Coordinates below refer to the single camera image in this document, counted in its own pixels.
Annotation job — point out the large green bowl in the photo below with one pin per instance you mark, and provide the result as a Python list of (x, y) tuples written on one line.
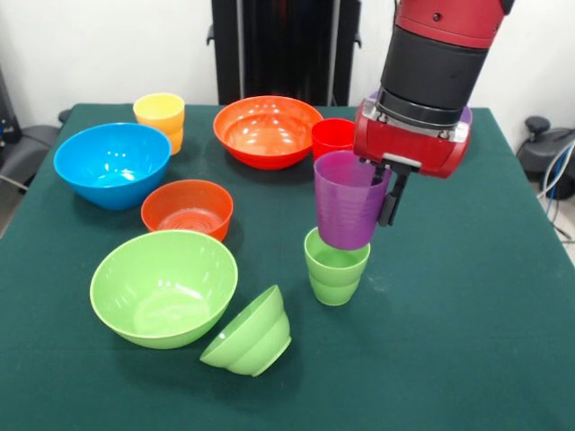
[(161, 292)]

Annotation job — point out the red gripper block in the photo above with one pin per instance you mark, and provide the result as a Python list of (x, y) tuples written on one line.
[(413, 148)]

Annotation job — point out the black machine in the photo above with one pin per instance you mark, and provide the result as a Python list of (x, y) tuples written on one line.
[(6, 108)]

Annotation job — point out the small green bowl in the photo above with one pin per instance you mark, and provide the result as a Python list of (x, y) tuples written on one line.
[(256, 341)]

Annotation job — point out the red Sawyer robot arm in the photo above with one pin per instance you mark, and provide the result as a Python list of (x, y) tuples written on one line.
[(436, 58)]

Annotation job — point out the green cup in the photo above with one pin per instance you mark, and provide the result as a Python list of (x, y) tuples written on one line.
[(334, 283)]

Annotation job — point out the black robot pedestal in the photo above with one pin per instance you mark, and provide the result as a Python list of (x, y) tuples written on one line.
[(278, 45)]

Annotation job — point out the large purple bowl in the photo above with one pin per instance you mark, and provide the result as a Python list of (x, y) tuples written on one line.
[(468, 117)]

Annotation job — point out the red cup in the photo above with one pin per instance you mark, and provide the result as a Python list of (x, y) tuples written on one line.
[(332, 139)]

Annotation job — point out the purple cup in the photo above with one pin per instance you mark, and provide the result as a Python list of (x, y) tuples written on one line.
[(346, 215)]

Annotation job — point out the dark green tablecloth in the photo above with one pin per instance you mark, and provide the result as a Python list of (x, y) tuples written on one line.
[(404, 336)]

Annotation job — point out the small orange bowl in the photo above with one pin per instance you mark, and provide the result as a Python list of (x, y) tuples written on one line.
[(186, 215)]

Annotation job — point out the large orange bowl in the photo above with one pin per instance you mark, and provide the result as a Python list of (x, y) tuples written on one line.
[(265, 134)]

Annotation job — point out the blue bowl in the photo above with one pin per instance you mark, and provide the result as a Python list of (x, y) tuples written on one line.
[(112, 161)]

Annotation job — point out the yellow cup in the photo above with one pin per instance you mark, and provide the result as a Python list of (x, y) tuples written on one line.
[(159, 114)]

